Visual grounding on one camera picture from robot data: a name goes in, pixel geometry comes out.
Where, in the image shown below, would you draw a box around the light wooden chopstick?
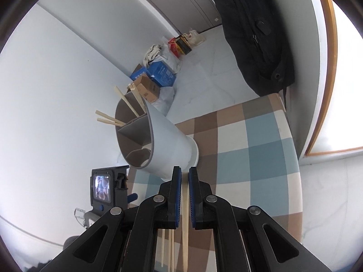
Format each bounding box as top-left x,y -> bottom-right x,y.
128,83 -> 148,114
96,110 -> 127,126
114,86 -> 140,118
181,173 -> 189,272
97,117 -> 122,127

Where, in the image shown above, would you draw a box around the crumpled white plastic bag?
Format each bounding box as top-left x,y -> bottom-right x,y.
163,48 -> 182,75

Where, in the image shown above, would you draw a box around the brown cardboard box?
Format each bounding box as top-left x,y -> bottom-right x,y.
133,74 -> 161,103

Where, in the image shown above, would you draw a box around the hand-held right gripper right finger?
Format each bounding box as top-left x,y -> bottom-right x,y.
189,167 -> 332,272

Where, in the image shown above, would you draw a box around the pile of wooden chopsticks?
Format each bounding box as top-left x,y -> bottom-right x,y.
161,229 -> 175,272

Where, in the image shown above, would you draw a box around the white plastic parcel bags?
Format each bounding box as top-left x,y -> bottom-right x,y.
155,86 -> 177,117

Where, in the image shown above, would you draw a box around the white canvas bag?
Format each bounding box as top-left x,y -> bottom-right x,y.
144,44 -> 165,66

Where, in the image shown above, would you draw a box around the window with wooden frame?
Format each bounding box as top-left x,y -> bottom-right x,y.
306,0 -> 363,157

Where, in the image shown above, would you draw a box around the white plastic utensil holder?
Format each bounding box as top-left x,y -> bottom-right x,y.
114,91 -> 199,182

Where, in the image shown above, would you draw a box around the checked blue brown tablecloth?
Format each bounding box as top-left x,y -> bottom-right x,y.
126,93 -> 304,272

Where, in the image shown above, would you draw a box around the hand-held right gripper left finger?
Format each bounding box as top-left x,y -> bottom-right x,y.
40,166 -> 182,272

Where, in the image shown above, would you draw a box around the red yellow box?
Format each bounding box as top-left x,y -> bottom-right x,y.
168,38 -> 182,59

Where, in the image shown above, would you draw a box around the grey cabinet doors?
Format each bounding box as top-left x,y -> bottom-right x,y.
122,0 -> 222,34

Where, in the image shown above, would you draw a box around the black yellow box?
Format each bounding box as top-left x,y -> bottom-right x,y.
175,35 -> 193,55

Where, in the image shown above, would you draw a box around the blue cardboard box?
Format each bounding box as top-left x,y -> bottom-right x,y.
130,61 -> 177,88

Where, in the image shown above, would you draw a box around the black backpack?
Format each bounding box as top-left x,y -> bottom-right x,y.
199,0 -> 295,97

